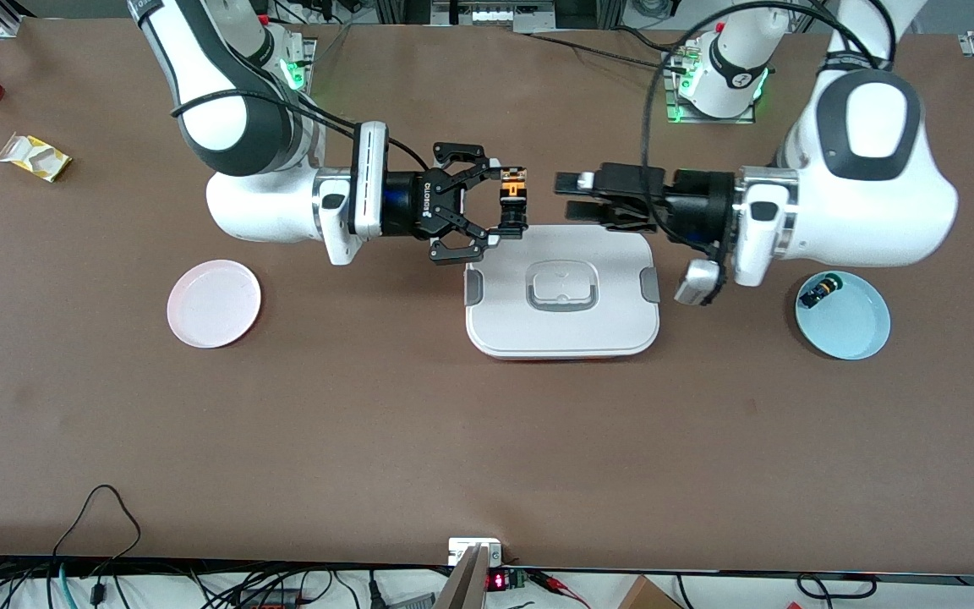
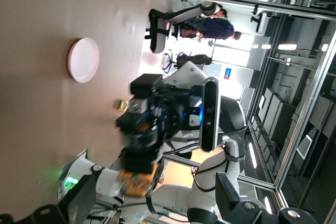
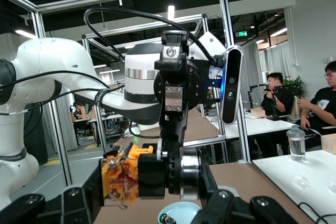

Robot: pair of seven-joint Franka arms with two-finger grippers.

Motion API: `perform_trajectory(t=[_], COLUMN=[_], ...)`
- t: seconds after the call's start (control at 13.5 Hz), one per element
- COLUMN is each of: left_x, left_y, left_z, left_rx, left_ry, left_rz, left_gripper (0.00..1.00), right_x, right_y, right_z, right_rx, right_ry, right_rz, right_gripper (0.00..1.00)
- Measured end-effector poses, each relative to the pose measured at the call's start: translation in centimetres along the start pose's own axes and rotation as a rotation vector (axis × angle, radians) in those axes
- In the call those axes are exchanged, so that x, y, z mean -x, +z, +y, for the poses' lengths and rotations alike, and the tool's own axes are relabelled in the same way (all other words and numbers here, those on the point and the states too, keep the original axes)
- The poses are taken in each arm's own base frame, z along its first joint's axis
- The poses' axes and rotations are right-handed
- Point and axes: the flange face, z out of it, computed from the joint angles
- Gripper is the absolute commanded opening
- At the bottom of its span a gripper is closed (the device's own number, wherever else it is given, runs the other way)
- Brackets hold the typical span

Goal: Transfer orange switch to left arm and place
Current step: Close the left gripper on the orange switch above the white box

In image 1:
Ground orange push button switch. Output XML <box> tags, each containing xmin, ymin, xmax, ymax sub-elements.
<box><xmin>497</xmin><ymin>167</ymin><xmax>533</xmax><ymax>234</ymax></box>

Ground white lunch box grey latches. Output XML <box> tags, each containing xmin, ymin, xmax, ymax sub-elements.
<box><xmin>463</xmin><ymin>224</ymin><xmax>661</xmax><ymax>362</ymax></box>

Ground small white box device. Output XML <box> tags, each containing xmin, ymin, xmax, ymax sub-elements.
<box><xmin>449</xmin><ymin>538</ymin><xmax>502</xmax><ymax>566</ymax></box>

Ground brown cardboard box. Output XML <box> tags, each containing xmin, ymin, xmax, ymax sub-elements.
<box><xmin>618</xmin><ymin>575</ymin><xmax>682</xmax><ymax>609</ymax></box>

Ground yellow white carton box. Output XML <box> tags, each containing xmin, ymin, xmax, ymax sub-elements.
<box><xmin>0</xmin><ymin>133</ymin><xmax>72</xmax><ymax>183</ymax></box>

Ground white power strip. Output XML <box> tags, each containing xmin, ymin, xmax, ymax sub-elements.
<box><xmin>432</xmin><ymin>0</ymin><xmax>557</xmax><ymax>28</ymax></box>

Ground light blue round plate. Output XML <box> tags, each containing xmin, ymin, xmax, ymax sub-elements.
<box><xmin>795</xmin><ymin>270</ymin><xmax>891</xmax><ymax>361</ymax></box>

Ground pink round plate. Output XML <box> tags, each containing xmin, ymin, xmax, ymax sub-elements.
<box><xmin>167</xmin><ymin>260</ymin><xmax>262</xmax><ymax>349</ymax></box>

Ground aluminium bar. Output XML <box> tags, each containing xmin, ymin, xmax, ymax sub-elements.
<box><xmin>436</xmin><ymin>546</ymin><xmax>490</xmax><ymax>609</ymax></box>

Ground red black test leads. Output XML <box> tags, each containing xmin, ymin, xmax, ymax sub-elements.
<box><xmin>528</xmin><ymin>569</ymin><xmax>591</xmax><ymax>608</ymax></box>

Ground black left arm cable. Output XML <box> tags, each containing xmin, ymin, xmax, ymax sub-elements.
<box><xmin>641</xmin><ymin>0</ymin><xmax>898</xmax><ymax>263</ymax></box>

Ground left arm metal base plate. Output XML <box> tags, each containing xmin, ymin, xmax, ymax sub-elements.
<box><xmin>665</xmin><ymin>47</ymin><xmax>757</xmax><ymax>125</ymax></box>

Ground black cable to arm base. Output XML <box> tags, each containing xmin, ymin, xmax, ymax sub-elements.
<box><xmin>514</xmin><ymin>25</ymin><xmax>695</xmax><ymax>75</ymax></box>

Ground green push button switch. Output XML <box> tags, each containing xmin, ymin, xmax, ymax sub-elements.
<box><xmin>798</xmin><ymin>272</ymin><xmax>845</xmax><ymax>310</ymax></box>

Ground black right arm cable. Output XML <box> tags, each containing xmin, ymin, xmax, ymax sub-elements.
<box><xmin>172</xmin><ymin>89</ymin><xmax>429</xmax><ymax>170</ymax></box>

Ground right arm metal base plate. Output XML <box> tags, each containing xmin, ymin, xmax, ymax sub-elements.
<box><xmin>267</xmin><ymin>38</ymin><xmax>317</xmax><ymax>94</ymax></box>

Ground black flat cable loop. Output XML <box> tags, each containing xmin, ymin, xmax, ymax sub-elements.
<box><xmin>796</xmin><ymin>573</ymin><xmax>878</xmax><ymax>601</ymax></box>

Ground black looped cable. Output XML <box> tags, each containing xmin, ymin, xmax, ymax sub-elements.
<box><xmin>52</xmin><ymin>485</ymin><xmax>143</xmax><ymax>584</ymax></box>

